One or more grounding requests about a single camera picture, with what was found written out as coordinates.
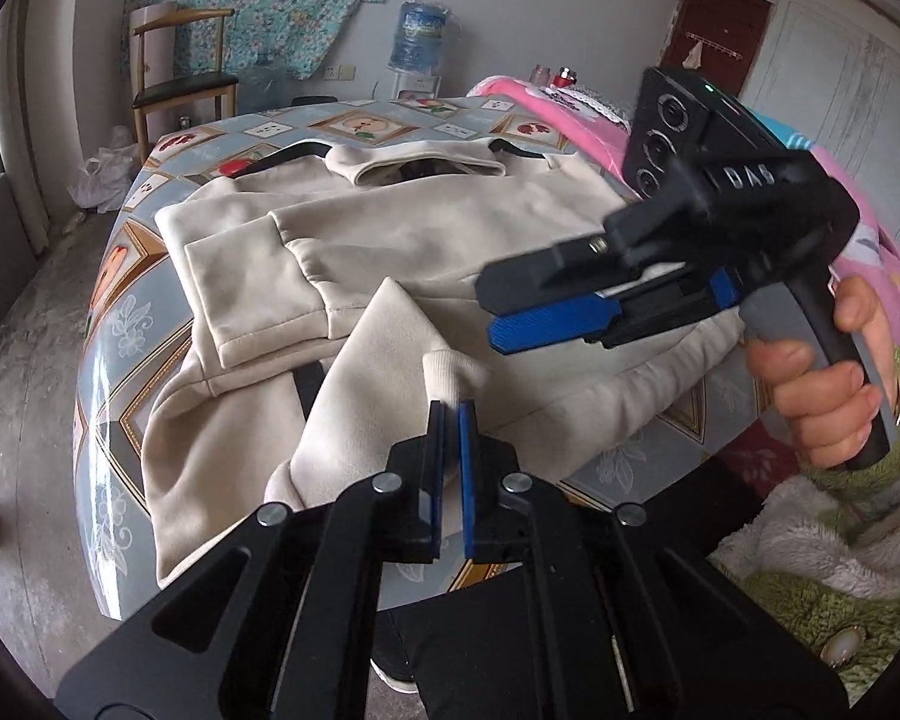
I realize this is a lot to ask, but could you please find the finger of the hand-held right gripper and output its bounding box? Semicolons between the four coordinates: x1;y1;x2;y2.
487;292;625;355
474;236;631;316

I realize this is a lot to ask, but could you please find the blue water bottle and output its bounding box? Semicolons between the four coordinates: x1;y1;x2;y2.
388;1;451;76

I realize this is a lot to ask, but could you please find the beige zip jacket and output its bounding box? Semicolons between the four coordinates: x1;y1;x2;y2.
141;139;747;586

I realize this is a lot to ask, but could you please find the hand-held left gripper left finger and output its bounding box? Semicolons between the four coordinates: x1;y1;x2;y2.
54;401;447;720

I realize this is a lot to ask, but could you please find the grey curtain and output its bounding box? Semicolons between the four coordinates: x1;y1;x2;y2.
0;0;83;256

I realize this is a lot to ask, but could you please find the grey lace cloth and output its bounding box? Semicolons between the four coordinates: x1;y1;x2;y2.
547;82;635;125

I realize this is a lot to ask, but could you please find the white cardboard box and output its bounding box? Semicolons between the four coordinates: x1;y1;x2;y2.
129;4;177;87

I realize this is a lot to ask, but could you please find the wooden chair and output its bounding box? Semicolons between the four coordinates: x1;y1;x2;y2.
131;7;239;166

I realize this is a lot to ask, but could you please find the person's right hand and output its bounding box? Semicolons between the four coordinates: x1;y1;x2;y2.
742;274;900;470

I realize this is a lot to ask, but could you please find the pink floral blanket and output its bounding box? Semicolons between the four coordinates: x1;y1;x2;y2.
465;73;900;481

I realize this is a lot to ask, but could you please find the white wardrobe door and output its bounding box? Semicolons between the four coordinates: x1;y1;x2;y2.
742;0;900;256

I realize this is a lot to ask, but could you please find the white plastic bag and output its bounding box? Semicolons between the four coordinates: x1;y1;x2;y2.
75;127;140;212

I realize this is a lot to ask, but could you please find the empty water jug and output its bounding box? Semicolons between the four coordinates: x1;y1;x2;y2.
236;52;293;115

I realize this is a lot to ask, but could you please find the brown door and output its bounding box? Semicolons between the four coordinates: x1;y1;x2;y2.
660;0;773;95

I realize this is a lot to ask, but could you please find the green fuzzy robe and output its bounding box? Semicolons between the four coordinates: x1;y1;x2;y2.
709;345;900;706

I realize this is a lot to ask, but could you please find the dark grey cabinet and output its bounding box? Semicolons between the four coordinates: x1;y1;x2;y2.
0;176;38;376

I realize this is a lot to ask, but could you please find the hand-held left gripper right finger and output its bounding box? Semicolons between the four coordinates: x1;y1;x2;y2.
456;401;848;720

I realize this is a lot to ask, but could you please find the patterned tablecloth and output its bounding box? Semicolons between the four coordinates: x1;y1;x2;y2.
73;94;758;620

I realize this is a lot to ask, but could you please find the white water dispenser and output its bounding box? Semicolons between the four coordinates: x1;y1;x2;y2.
390;71;443;100

